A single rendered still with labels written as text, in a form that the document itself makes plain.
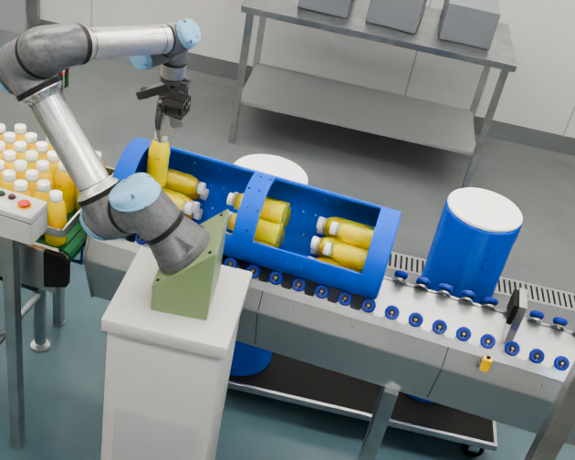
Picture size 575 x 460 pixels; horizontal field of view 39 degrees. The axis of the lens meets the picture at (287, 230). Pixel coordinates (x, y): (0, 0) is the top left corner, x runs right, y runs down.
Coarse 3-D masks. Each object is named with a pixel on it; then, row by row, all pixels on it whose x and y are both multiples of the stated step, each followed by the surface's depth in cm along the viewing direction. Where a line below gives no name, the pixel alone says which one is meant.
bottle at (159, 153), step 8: (152, 144) 247; (160, 144) 246; (168, 144) 248; (152, 152) 247; (160, 152) 247; (168, 152) 248; (152, 160) 248; (160, 160) 248; (168, 160) 250; (152, 168) 250; (160, 168) 250; (152, 176) 251; (160, 176) 252; (160, 184) 253
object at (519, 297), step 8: (520, 288) 249; (512, 296) 248; (520, 296) 246; (512, 304) 244; (520, 304) 242; (512, 312) 244; (520, 312) 242; (512, 320) 246; (520, 320) 244; (504, 328) 256; (512, 328) 246; (504, 336) 252; (512, 336) 248
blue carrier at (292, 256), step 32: (128, 160) 247; (192, 160) 264; (224, 192) 269; (256, 192) 243; (288, 192) 262; (320, 192) 249; (256, 224) 241; (288, 224) 267; (384, 224) 239; (256, 256) 246; (288, 256) 242; (384, 256) 236; (352, 288) 244
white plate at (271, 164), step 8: (240, 160) 293; (248, 160) 294; (256, 160) 295; (264, 160) 295; (272, 160) 296; (280, 160) 297; (288, 160) 298; (256, 168) 290; (264, 168) 291; (272, 168) 292; (280, 168) 293; (288, 168) 294; (296, 168) 294; (280, 176) 288; (288, 176) 289; (296, 176) 290; (304, 176) 291
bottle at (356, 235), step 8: (344, 224) 246; (352, 224) 246; (336, 232) 246; (344, 232) 245; (352, 232) 244; (360, 232) 244; (368, 232) 245; (344, 240) 246; (352, 240) 245; (360, 240) 244; (368, 240) 244; (368, 248) 245
